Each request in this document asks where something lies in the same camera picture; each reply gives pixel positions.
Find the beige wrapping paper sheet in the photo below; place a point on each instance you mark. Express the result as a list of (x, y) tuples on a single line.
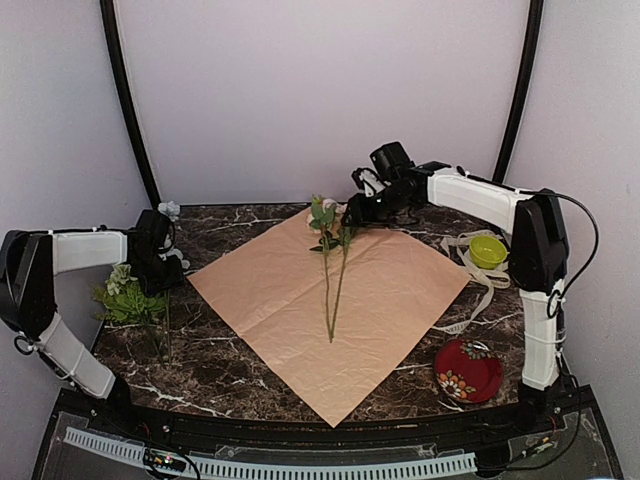
[(270, 291)]

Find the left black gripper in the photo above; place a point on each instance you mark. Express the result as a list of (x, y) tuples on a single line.
[(174, 278)]

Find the white printed ribbon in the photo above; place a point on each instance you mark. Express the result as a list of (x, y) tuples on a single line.
[(491, 279)]

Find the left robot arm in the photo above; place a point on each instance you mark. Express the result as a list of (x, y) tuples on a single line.
[(30, 264)]

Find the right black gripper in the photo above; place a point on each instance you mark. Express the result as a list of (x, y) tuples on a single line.
[(362, 214)]

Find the black front table rail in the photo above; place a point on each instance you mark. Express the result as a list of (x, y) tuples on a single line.
[(477, 430)]

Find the yellow-green cup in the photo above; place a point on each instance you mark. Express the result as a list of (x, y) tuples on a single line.
[(487, 252)]

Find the pink fake rose stem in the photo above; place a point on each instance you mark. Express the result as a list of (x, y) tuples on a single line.
[(345, 238)]

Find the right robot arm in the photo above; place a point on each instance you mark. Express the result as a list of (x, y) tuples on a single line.
[(533, 221)]

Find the left black frame post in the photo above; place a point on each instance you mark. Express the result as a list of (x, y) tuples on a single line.
[(125, 97)]

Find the red floral plate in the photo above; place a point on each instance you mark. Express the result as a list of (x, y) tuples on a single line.
[(468, 372)]

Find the blue fake flower stem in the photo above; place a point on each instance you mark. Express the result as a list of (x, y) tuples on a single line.
[(170, 209)]

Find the white slotted cable duct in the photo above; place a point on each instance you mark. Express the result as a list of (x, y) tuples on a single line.
[(244, 463)]

